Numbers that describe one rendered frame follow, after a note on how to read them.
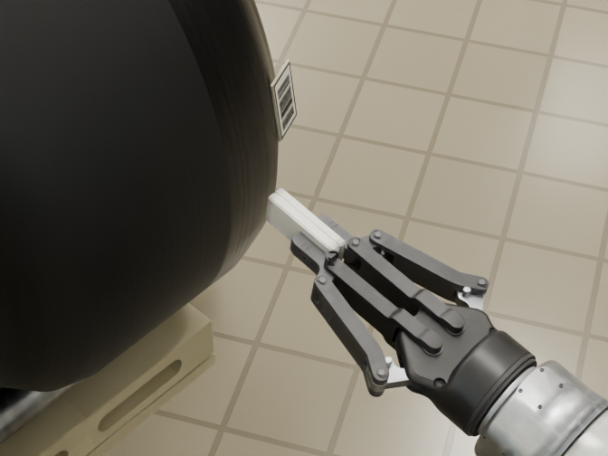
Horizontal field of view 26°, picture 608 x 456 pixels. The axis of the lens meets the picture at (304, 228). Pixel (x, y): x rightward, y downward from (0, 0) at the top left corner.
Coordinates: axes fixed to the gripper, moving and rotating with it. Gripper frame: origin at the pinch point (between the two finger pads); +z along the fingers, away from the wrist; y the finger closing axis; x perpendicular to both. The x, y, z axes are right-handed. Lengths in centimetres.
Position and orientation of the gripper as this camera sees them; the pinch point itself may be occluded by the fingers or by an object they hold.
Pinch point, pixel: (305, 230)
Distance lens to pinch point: 101.6
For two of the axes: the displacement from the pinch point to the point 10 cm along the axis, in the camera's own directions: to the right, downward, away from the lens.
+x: -1.1, 5.9, 8.0
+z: -7.2, -6.0, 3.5
